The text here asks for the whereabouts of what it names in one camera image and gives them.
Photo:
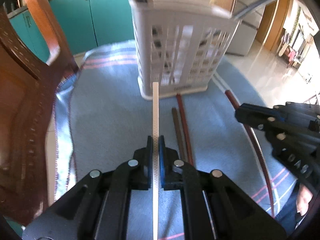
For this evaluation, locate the blue striped cloth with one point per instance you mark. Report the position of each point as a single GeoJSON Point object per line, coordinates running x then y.
{"type": "Point", "coordinates": [101, 119]}

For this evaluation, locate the carved wooden chair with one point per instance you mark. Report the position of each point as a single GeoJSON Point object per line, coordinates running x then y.
{"type": "Point", "coordinates": [28, 88]}

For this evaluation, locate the white chopstick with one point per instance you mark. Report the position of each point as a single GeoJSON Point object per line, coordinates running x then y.
{"type": "Point", "coordinates": [155, 158]}

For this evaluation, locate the grey plastic utensil holder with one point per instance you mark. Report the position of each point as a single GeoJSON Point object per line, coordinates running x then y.
{"type": "Point", "coordinates": [179, 44]}

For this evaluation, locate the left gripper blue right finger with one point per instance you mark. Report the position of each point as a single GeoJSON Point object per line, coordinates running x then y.
{"type": "Point", "coordinates": [170, 180]}

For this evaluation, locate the person's right hand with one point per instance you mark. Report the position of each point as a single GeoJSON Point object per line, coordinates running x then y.
{"type": "Point", "coordinates": [303, 199]}

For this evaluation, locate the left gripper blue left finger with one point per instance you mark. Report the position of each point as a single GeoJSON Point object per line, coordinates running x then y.
{"type": "Point", "coordinates": [144, 157]}

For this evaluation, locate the silver refrigerator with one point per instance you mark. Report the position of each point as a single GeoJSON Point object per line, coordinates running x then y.
{"type": "Point", "coordinates": [247, 30]}

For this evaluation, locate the dark brown chopstick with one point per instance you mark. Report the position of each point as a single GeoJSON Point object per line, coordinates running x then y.
{"type": "Point", "coordinates": [179, 134]}

